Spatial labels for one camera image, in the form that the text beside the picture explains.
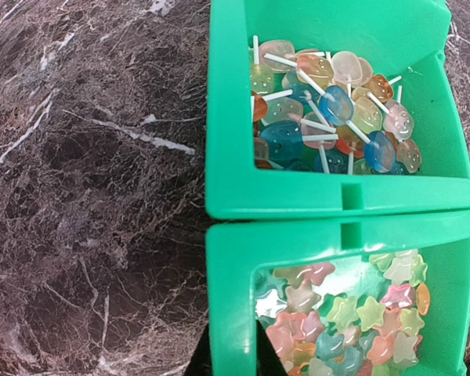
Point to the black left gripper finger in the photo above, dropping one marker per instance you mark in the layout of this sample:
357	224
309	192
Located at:
267	361

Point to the green bin with star candies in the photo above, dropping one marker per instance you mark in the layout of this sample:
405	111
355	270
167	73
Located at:
380	295

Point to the green bin with lollipops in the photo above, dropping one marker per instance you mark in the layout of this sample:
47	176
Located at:
403	38

